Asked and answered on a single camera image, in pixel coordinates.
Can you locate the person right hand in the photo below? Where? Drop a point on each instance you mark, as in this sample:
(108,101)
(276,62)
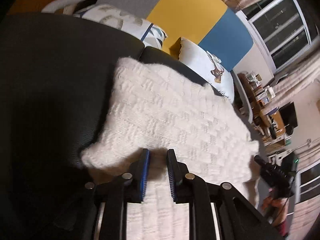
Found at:
(275,210)

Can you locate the grey yellow blue sofa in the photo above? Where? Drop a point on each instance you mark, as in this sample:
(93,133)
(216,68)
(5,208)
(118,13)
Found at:
(210,24)

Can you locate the black monitor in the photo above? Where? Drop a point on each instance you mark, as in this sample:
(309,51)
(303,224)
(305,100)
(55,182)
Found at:
(288,115)

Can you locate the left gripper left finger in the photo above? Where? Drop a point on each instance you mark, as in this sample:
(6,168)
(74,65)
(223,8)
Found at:
(136,178)

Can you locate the cream knit sweater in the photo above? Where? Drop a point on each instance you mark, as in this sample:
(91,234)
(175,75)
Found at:
(153,106)

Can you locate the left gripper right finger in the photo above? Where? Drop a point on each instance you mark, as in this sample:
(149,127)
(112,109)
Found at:
(180,180)

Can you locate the white deer print pillow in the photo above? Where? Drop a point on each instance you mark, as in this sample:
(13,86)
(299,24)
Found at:
(207,66)

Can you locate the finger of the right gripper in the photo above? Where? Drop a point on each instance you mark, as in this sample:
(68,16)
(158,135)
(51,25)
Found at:
(263,164)

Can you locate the window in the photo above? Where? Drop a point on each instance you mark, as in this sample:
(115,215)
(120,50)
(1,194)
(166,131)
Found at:
(281,29)
(307,183)

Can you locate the right side window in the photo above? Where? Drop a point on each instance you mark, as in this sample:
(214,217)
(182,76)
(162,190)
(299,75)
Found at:
(307,183)

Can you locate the wooden desk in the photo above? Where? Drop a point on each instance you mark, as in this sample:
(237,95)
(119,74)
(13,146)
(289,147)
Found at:
(270,124)

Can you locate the beige right curtain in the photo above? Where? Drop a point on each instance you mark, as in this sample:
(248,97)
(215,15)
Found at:
(303,215)

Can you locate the back window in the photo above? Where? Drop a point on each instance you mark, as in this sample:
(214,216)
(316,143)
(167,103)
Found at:
(281,29)

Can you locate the triangle pattern pillow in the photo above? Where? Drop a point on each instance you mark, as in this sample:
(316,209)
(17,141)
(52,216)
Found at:
(148,33)

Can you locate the beige middle curtain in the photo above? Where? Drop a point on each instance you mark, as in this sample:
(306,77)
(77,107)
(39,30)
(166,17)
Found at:
(299,79)

